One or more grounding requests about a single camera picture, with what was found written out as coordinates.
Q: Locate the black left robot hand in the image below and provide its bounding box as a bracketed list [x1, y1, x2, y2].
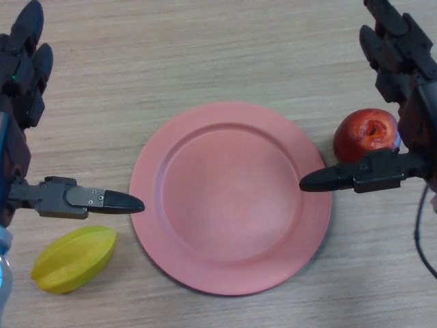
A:
[0, 0, 146, 229]

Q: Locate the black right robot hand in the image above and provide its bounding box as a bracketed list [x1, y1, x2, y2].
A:
[299, 0, 437, 194]

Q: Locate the yellow starfruit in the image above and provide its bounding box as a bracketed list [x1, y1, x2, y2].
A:
[31, 225, 119, 295]

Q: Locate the pink round plate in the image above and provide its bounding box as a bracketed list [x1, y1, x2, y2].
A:
[129, 101, 333, 297]

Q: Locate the red apple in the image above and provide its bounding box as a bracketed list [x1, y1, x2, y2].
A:
[333, 108, 400, 163]

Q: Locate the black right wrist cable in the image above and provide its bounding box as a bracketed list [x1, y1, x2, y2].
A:
[413, 183, 437, 278]

